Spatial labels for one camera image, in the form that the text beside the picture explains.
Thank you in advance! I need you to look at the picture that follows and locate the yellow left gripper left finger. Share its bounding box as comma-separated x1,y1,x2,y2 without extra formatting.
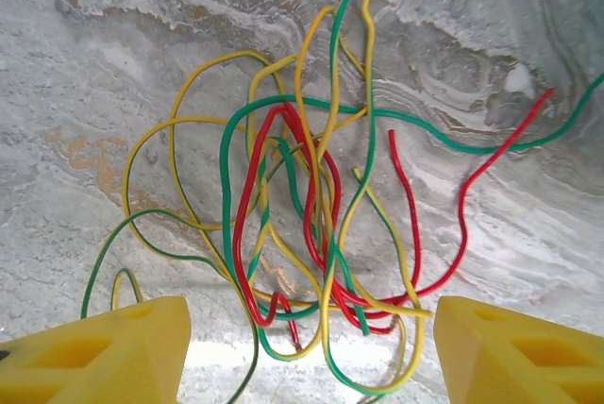
0,295,193,404

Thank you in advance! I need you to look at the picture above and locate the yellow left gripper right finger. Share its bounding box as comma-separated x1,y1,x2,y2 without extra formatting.
432,295,604,404

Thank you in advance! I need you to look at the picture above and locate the thick yellow-green striped cable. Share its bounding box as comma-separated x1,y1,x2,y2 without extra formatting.
315,0,426,396
244,5,433,362

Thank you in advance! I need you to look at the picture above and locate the red cable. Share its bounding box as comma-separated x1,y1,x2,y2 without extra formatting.
233,104,421,348
301,87,556,334

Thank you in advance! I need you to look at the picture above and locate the green cable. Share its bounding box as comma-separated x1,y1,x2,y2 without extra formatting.
268,136,372,337
221,73,604,325

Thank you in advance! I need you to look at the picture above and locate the thin yellow-green cable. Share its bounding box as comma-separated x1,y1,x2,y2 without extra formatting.
79,115,260,404
169,50,289,292

